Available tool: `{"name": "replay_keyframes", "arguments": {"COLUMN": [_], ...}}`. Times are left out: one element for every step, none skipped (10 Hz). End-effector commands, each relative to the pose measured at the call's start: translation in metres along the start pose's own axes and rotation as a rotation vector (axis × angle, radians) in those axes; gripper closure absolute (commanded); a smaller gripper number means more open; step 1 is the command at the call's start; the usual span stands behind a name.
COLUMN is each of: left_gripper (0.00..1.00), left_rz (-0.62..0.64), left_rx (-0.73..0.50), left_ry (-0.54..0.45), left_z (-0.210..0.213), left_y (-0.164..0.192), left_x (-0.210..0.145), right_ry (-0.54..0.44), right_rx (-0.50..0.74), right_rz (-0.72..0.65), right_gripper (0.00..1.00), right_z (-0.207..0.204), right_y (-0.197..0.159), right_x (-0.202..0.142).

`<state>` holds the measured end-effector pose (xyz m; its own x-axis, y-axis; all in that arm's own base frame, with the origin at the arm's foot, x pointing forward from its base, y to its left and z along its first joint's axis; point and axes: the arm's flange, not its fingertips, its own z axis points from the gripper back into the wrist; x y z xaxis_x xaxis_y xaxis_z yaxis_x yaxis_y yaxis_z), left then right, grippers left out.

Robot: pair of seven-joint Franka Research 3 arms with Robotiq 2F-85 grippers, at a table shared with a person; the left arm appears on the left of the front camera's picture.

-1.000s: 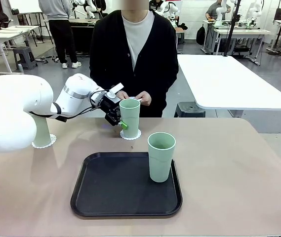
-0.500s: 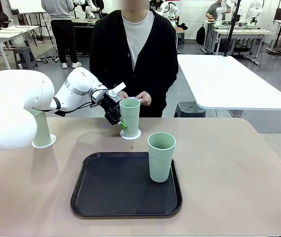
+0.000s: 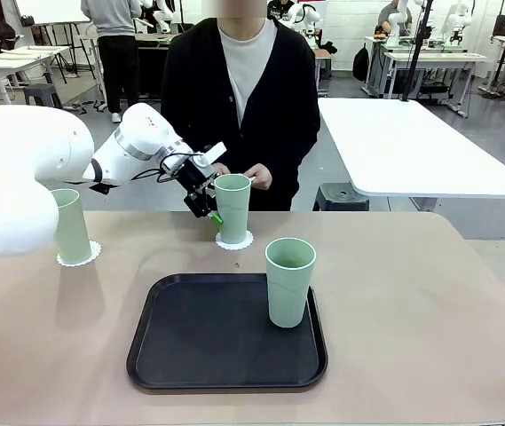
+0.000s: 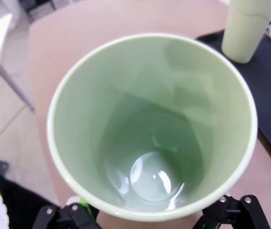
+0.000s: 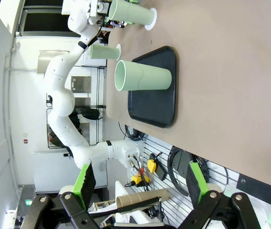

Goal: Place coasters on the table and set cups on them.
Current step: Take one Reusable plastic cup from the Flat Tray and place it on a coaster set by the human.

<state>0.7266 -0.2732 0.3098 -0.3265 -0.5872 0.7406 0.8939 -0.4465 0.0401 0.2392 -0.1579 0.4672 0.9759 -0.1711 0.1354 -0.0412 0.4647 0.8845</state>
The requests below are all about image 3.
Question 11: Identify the person's left hand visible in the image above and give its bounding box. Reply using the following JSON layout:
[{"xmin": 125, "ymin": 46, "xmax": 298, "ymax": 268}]
[{"xmin": 242, "ymin": 162, "xmax": 273, "ymax": 192}]

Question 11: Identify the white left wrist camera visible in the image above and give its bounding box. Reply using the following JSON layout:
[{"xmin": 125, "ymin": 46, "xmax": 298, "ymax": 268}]
[{"xmin": 196, "ymin": 140, "xmax": 229, "ymax": 169}]

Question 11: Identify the white workbench desk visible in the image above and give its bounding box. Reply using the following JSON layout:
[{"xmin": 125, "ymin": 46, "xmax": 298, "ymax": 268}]
[{"xmin": 383, "ymin": 49, "xmax": 488, "ymax": 119}]

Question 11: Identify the black plastic step stool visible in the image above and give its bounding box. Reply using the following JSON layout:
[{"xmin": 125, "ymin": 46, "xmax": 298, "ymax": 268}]
[{"xmin": 312, "ymin": 181, "xmax": 371, "ymax": 212}]

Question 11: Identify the black backpack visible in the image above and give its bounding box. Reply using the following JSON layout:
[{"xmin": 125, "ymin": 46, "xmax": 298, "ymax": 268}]
[{"xmin": 351, "ymin": 43, "xmax": 371, "ymax": 83}]

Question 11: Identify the person in grey hoodie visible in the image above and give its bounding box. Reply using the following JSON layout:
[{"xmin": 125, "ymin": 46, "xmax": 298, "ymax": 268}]
[{"xmin": 80, "ymin": 0, "xmax": 142, "ymax": 124}]

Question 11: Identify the seated person in grey shirt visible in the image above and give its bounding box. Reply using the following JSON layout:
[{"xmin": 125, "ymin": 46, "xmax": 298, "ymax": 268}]
[{"xmin": 375, "ymin": 0, "xmax": 413, "ymax": 36}]

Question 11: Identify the large white table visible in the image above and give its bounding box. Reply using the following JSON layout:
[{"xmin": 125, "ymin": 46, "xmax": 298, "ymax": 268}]
[{"xmin": 318, "ymin": 97, "xmax": 505, "ymax": 214}]

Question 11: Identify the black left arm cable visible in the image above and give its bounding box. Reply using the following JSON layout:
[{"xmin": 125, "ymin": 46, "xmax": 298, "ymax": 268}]
[{"xmin": 130, "ymin": 153, "xmax": 200, "ymax": 184}]

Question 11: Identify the person in black cardigan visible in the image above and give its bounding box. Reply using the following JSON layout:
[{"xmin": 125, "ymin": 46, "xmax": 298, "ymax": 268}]
[{"xmin": 160, "ymin": 0, "xmax": 322, "ymax": 212}]

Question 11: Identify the grey plastic step stool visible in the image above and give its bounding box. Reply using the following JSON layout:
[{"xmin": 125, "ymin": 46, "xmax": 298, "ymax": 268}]
[{"xmin": 22, "ymin": 83, "xmax": 63, "ymax": 107}]

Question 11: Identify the black stand pole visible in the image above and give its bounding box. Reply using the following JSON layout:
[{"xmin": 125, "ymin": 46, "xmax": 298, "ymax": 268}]
[{"xmin": 400, "ymin": 0, "xmax": 434, "ymax": 102}]

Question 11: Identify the pale green plastic cup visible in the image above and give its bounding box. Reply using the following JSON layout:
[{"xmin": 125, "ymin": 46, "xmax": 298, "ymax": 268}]
[
  {"xmin": 51, "ymin": 188, "xmax": 93, "ymax": 264},
  {"xmin": 264, "ymin": 237, "xmax": 317, "ymax": 329},
  {"xmin": 213, "ymin": 173, "xmax": 252, "ymax": 246}
]

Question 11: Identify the whiteboard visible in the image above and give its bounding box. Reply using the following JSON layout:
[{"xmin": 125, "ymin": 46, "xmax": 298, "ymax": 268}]
[{"xmin": 14, "ymin": 0, "xmax": 89, "ymax": 26}]

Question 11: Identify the black plastic serving tray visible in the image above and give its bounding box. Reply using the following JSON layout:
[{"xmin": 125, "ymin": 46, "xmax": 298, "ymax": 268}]
[{"xmin": 125, "ymin": 272, "xmax": 329, "ymax": 391}]

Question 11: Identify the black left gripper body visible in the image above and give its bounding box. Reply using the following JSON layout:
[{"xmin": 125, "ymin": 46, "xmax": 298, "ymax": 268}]
[{"xmin": 172, "ymin": 157, "xmax": 217, "ymax": 201}]

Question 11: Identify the person in patterned sweater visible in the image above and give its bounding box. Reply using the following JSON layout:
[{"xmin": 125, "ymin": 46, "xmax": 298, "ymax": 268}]
[{"xmin": 267, "ymin": 0, "xmax": 297, "ymax": 23}]

